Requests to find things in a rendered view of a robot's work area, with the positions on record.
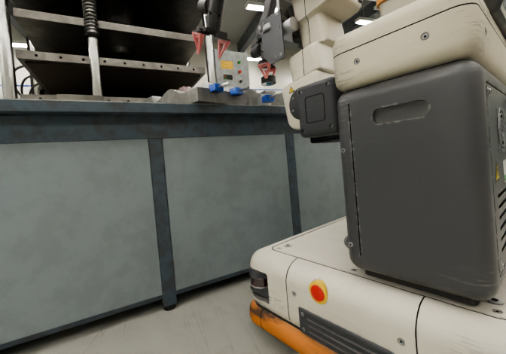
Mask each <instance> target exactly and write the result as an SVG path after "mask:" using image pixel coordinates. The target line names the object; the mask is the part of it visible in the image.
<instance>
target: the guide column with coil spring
mask: <svg viewBox="0 0 506 354"><path fill-rule="evenodd" d="M87 42H88V50H89V58H90V74H91V81H92V89H93V95H94V96H102V98H103V92H102V77H101V69H100V61H99V45H98V38H96V37H93V36H89V37H87Z"/></svg>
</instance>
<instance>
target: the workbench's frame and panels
mask: <svg viewBox="0 0 506 354"><path fill-rule="evenodd" d="M344 216H346V206H345V196H344V187H343V168H342V159H341V150H340V142H332V143H311V141H310V138H304V137H302V135H301V134H300V130H295V129H293V128H292V127H291V126H290V125H289V123H288V118H287V114H286V110H285V107H280V106H250V105H191V104H160V103H130V102H71V101H41V100H10V99H0V350H2V349H6V348H8V347H11V346H16V345H18V344H21V343H25V342H27V341H31V340H34V339H37V338H40V337H44V336H47V335H49V334H53V333H57V332H59V331H63V330H66V329H68V328H73V327H75V326H78V325H82V324H85V323H88V322H92V321H94V320H97V319H101V318H104V317H106V316H111V315H114V314H116V313H120V312H123V311H126V310H130V309H132V308H135V307H140V306H142V305H145V304H149V303H152V302H155V301H158V300H161V299H162V302H163V309H164V310H165V311H170V310H173V309H175V307H176V304H177V297H176V295H177V294H181V293H183V292H186V291H190V290H192V289H195V288H199V287H202V286H204V285H209V284H212V283H214V282H218V281H221V280H224V279H228V278H230V277H233V276H238V275H240V274H243V273H247V272H249V268H250V262H251V257H252V255H253V254H254V253H255V252H256V251H257V250H258V249H262V248H263V247H266V246H269V245H272V244H274V243H277V242H279V241H282V240H285V239H287V238H289V237H292V236H295V235H298V234H299V233H303V232H305V231H308V230H311V229H313V228H315V227H318V226H321V225H323V224H327V223H328V222H331V221H334V220H337V219H338V218H342V217H344Z"/></svg>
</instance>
